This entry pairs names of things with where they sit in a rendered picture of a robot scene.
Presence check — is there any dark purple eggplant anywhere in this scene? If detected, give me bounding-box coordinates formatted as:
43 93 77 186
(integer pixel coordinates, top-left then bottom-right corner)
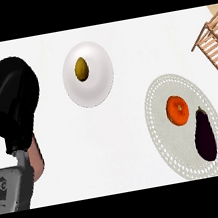
188 103 218 164

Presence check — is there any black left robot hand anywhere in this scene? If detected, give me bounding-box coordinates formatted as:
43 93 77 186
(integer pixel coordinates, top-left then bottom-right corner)
0 93 39 158

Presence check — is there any white round plate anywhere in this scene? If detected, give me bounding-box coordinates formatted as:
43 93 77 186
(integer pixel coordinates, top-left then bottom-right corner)
56 37 120 112

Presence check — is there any wooden slatted tiered shelf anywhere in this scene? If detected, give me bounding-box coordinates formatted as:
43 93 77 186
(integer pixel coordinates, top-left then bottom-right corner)
184 8 218 97

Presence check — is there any olive yellow fruit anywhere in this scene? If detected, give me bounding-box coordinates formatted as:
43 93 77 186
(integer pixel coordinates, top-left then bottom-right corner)
72 55 92 83

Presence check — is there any black pan with pink handle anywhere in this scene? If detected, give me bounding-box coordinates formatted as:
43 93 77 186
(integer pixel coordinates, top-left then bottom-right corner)
0 52 57 189

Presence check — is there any orange round squash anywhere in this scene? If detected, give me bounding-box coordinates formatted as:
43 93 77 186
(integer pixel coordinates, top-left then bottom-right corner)
163 92 193 129

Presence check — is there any pale grey oval placemat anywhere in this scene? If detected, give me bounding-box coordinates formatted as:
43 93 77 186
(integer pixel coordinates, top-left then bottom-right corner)
138 65 218 188

